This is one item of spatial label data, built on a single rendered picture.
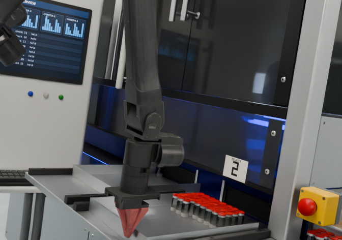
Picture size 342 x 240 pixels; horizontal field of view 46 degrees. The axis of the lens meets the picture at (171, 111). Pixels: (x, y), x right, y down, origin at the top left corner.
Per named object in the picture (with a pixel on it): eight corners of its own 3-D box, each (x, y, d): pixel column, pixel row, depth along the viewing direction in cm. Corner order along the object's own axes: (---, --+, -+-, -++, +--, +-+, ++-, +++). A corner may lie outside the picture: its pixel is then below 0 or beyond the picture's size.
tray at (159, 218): (191, 203, 123) (193, 191, 123) (256, 236, 102) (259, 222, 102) (88, 211, 102) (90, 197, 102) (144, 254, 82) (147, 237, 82)
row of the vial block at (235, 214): (193, 207, 118) (195, 192, 118) (237, 230, 104) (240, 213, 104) (187, 208, 117) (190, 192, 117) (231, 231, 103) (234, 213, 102)
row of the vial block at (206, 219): (180, 208, 116) (183, 192, 115) (225, 232, 101) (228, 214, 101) (175, 209, 114) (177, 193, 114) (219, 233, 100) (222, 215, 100)
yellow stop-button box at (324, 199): (312, 214, 101) (317, 185, 101) (339, 224, 96) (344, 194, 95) (293, 216, 97) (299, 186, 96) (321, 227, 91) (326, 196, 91)
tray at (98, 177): (154, 173, 156) (155, 164, 156) (199, 193, 136) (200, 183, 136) (72, 175, 135) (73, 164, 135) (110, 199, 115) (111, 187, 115)
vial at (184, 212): (184, 214, 111) (187, 198, 110) (190, 217, 109) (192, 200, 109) (178, 215, 109) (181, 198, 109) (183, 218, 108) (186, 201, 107)
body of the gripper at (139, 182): (160, 202, 85) (165, 168, 85) (118, 206, 79) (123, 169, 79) (143, 192, 91) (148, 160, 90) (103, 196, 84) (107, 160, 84)
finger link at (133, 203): (145, 241, 84) (151, 197, 84) (114, 246, 80) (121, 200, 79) (127, 229, 90) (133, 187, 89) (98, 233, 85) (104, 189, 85)
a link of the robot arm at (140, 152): (121, 133, 85) (135, 139, 80) (149, 135, 89) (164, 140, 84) (117, 166, 85) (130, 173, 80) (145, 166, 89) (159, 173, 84)
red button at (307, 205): (304, 211, 96) (306, 195, 96) (318, 217, 93) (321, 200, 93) (294, 213, 94) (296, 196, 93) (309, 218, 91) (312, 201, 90)
